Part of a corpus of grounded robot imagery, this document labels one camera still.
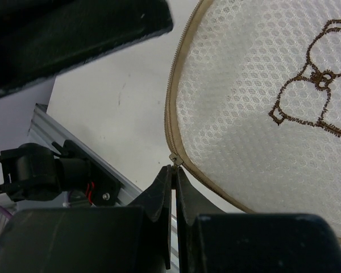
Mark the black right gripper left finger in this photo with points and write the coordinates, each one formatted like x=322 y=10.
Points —
x=148 y=227

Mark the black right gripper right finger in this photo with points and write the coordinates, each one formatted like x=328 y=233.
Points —
x=198 y=226

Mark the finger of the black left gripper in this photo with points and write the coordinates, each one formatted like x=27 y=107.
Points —
x=42 y=39

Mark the white mesh laundry bag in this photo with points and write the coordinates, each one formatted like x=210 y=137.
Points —
x=253 y=105

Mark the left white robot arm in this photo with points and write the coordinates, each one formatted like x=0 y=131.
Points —
x=30 y=173

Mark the aluminium front rail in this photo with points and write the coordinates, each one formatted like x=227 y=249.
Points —
x=49 y=133

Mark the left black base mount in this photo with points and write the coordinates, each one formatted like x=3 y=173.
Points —
x=78 y=170

